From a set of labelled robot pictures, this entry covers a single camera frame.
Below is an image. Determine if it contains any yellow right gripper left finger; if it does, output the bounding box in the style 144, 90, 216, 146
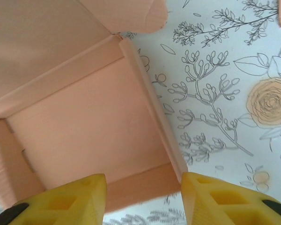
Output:
0, 173, 108, 225

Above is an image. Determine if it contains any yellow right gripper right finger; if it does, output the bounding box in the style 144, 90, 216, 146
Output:
180, 172, 281, 225

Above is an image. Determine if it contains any pink paper box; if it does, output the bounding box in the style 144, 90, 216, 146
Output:
0, 0, 188, 214

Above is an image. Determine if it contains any floral tablecloth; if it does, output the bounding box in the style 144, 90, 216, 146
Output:
0, 0, 281, 225

